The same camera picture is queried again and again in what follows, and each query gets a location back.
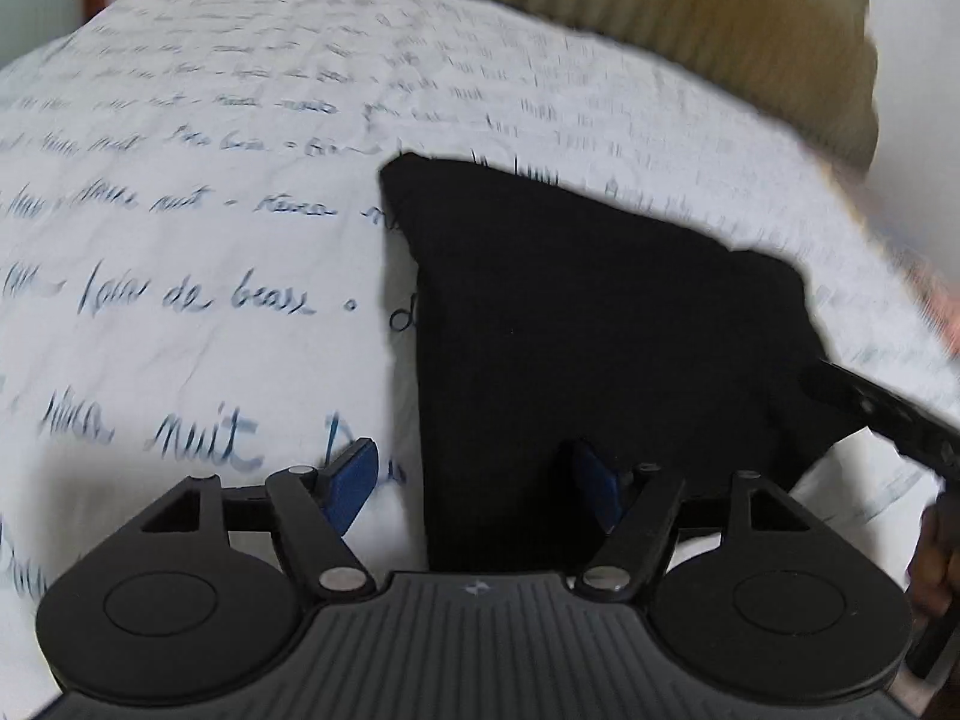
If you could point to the person's right hand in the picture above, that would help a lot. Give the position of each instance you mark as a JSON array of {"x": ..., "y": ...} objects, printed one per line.
[{"x": 937, "y": 562}]

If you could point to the black pants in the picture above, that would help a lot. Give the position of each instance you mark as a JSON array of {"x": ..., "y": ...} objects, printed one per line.
[{"x": 600, "y": 315}]

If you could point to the olive ribbed pillow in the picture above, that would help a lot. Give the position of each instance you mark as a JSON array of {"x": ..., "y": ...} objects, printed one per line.
[{"x": 675, "y": 15}]

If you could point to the red floral patterned blanket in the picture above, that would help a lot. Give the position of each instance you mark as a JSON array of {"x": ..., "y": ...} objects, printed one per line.
[{"x": 941, "y": 300}]

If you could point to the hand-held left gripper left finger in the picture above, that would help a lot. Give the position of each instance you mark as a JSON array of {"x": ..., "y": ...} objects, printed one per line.
[{"x": 351, "y": 481}]

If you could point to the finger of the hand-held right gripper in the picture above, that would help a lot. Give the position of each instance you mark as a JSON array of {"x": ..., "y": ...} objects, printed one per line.
[{"x": 877, "y": 401}]

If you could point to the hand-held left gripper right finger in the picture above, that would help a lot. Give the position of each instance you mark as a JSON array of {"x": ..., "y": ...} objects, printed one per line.
[{"x": 597, "y": 487}]

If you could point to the white script printed bed sheet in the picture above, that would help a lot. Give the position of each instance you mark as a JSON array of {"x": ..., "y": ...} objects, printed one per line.
[{"x": 187, "y": 240}]

